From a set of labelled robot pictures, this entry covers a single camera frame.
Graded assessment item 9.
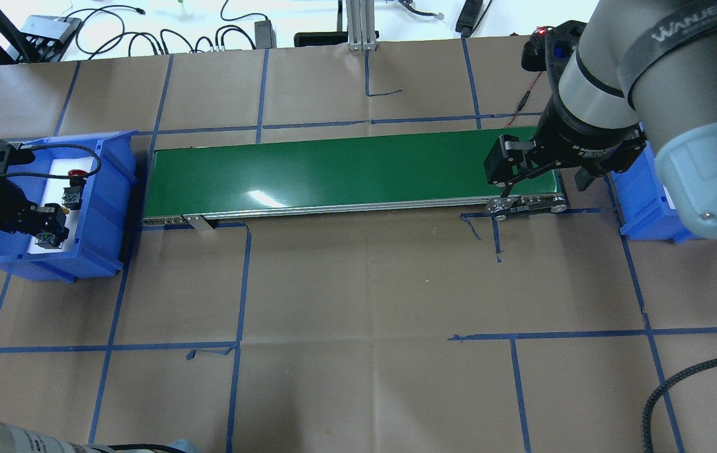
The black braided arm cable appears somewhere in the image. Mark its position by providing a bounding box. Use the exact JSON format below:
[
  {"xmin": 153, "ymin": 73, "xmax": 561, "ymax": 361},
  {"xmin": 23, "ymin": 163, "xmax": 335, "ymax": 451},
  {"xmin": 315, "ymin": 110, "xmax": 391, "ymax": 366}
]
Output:
[
  {"xmin": 0, "ymin": 143, "xmax": 103, "ymax": 189},
  {"xmin": 641, "ymin": 351, "xmax": 717, "ymax": 453}
]

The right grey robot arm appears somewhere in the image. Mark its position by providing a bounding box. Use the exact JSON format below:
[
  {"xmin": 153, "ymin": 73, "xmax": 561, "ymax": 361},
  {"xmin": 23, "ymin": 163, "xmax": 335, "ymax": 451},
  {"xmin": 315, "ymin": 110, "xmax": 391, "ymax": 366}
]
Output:
[{"xmin": 483, "ymin": 1, "xmax": 717, "ymax": 240}]

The yellow push button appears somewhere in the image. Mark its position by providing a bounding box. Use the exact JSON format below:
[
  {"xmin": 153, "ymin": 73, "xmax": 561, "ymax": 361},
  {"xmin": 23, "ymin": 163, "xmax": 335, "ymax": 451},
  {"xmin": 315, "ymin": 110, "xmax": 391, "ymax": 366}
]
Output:
[{"xmin": 33, "ymin": 203, "xmax": 70, "ymax": 249}]

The red black wire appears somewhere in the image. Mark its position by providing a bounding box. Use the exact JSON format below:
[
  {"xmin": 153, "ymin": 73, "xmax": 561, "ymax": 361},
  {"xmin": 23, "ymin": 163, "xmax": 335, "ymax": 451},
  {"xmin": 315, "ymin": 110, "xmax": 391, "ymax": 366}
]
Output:
[{"xmin": 504, "ymin": 69, "xmax": 545, "ymax": 129}]

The aluminium profile post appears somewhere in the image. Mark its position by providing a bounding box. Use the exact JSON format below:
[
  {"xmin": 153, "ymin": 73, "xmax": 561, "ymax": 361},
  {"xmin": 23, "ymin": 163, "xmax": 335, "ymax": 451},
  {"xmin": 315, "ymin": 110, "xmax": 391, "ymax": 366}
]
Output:
[{"xmin": 343, "ymin": 0, "xmax": 378, "ymax": 51}]

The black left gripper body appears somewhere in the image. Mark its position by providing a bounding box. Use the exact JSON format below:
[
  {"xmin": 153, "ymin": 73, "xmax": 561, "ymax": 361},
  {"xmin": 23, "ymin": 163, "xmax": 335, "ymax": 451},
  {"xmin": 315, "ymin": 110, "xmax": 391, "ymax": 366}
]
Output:
[{"xmin": 0, "ymin": 140, "xmax": 71, "ymax": 250}]

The blue left plastic bin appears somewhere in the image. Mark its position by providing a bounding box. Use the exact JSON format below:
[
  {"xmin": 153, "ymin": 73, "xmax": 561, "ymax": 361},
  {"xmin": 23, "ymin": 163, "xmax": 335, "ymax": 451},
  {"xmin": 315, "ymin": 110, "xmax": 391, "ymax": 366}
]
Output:
[{"xmin": 0, "ymin": 131, "xmax": 137, "ymax": 282}]

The red push button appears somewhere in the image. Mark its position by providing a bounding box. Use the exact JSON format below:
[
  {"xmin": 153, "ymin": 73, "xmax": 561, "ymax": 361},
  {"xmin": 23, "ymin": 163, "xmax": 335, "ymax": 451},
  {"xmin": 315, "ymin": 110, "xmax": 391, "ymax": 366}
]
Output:
[{"xmin": 62, "ymin": 169, "xmax": 89, "ymax": 210}]

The blue right plastic bin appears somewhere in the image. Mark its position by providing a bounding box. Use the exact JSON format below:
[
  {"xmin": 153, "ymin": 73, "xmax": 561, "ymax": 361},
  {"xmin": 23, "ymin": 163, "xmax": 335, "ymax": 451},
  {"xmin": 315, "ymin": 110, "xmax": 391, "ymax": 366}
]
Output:
[{"xmin": 611, "ymin": 143, "xmax": 701, "ymax": 244}]

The green conveyor belt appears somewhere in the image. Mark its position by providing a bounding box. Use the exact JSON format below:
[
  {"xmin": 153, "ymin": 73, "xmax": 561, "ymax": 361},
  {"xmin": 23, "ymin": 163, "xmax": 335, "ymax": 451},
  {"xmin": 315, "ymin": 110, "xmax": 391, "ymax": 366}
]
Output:
[{"xmin": 143, "ymin": 127, "xmax": 534, "ymax": 226}]

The white foam pad left bin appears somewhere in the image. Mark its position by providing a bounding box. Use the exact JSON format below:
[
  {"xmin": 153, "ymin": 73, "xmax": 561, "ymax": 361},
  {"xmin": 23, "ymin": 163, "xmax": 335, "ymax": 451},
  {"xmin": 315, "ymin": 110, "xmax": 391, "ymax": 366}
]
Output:
[{"xmin": 27, "ymin": 157, "xmax": 94, "ymax": 254}]

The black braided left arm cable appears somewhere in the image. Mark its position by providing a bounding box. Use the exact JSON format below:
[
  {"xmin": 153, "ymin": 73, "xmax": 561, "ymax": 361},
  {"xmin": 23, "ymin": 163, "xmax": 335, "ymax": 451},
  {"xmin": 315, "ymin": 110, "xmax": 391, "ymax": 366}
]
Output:
[{"xmin": 0, "ymin": 143, "xmax": 103, "ymax": 189}]

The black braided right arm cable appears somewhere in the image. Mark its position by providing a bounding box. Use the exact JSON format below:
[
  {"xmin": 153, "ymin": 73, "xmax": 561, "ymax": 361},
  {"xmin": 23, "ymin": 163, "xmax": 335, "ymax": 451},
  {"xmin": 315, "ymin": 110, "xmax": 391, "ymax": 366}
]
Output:
[{"xmin": 641, "ymin": 351, "xmax": 717, "ymax": 453}]

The black power adapter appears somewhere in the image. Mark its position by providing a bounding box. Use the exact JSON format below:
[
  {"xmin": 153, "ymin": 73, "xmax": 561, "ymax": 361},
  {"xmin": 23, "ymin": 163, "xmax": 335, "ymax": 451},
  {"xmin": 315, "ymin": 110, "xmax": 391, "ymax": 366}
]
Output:
[{"xmin": 254, "ymin": 20, "xmax": 277, "ymax": 49}]

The blue plastic bin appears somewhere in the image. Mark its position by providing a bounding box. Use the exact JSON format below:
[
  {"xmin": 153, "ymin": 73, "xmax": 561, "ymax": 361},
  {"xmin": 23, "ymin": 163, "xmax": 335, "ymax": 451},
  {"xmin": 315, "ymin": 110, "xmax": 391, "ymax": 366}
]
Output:
[
  {"xmin": 611, "ymin": 143, "xmax": 701, "ymax": 244},
  {"xmin": 0, "ymin": 131, "xmax": 137, "ymax": 282}
]

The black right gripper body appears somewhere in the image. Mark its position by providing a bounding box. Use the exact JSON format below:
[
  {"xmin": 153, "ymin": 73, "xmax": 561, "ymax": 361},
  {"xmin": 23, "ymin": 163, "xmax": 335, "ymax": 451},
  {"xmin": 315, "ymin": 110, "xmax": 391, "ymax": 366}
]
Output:
[{"xmin": 483, "ymin": 111, "xmax": 648, "ymax": 191}]

